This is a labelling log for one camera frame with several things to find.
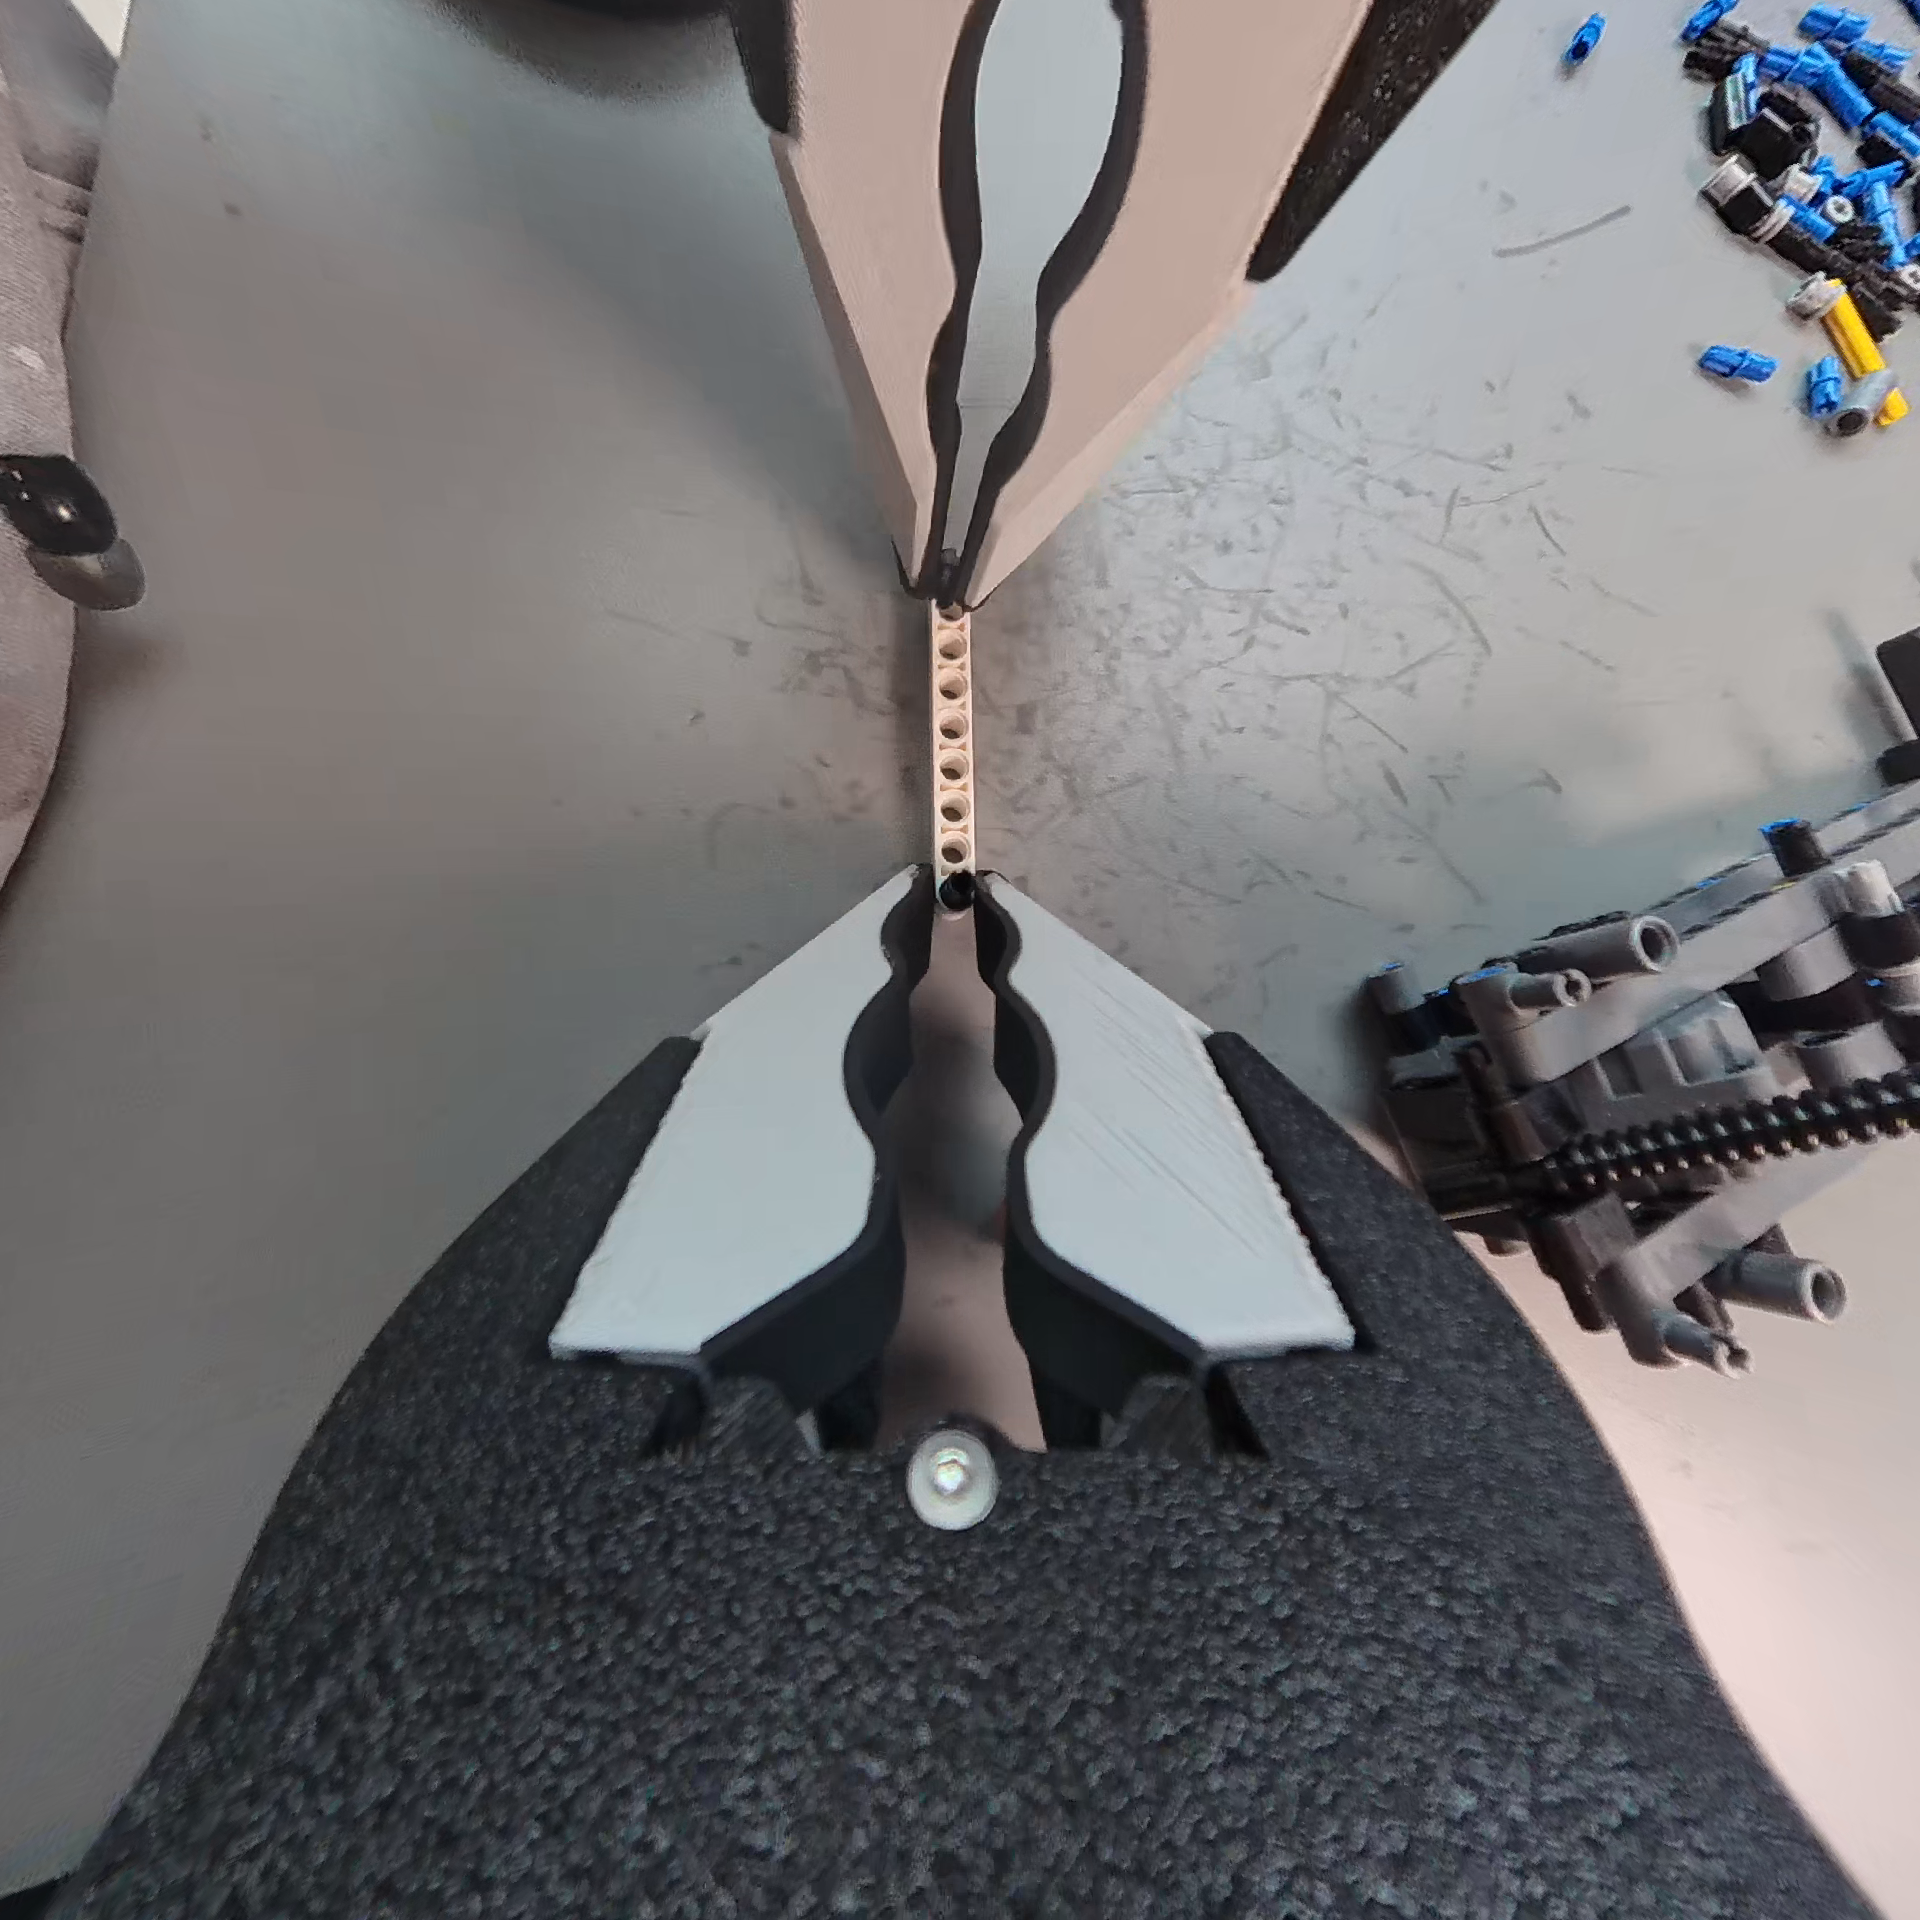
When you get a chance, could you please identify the white perforated toy beam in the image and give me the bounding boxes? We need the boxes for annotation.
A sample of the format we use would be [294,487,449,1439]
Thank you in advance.
[928,596,981,917]

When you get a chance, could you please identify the pile of small toy pins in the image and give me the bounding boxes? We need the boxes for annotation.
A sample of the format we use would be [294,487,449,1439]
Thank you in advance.
[1560,0,1920,436]

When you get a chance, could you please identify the grey toy chassis assembly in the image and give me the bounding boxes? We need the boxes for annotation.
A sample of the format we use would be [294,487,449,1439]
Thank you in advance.
[1364,816,1920,1375]

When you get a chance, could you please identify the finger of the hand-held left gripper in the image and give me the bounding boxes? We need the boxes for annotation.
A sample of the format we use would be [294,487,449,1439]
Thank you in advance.
[958,0,1376,608]
[769,0,1014,602]

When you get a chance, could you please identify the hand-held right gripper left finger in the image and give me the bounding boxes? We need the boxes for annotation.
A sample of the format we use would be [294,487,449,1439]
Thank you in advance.
[547,865,928,1368]

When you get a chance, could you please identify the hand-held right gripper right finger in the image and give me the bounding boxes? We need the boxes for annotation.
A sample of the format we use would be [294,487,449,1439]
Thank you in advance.
[977,872,1361,1365]

